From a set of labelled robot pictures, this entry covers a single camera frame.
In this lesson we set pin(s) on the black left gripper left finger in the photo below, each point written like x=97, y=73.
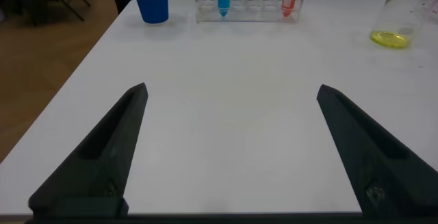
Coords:
x=102, y=155

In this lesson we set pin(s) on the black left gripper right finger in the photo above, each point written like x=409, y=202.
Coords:
x=376, y=159

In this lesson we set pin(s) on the clear glass beaker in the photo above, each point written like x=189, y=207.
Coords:
x=393, y=39

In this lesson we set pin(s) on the clear acrylic test tube rack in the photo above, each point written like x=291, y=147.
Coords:
x=253, y=10

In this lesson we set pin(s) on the blue white paper cup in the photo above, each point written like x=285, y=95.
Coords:
x=152, y=8

